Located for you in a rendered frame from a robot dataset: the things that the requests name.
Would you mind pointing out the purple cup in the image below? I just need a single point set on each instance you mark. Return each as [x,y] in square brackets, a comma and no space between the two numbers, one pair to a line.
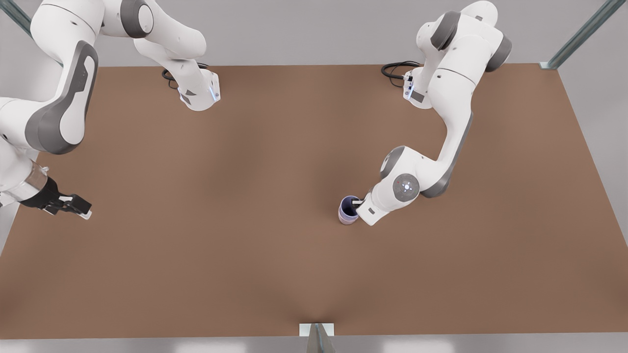
[346,215]

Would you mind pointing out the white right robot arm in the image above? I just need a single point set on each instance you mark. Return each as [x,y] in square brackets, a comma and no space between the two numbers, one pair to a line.
[64,98]

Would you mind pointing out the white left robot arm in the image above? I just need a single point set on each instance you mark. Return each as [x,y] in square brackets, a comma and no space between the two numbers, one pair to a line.
[454,93]

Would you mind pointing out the silver frame post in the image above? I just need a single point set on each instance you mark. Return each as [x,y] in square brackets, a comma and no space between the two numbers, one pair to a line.
[17,17]
[581,34]
[318,336]

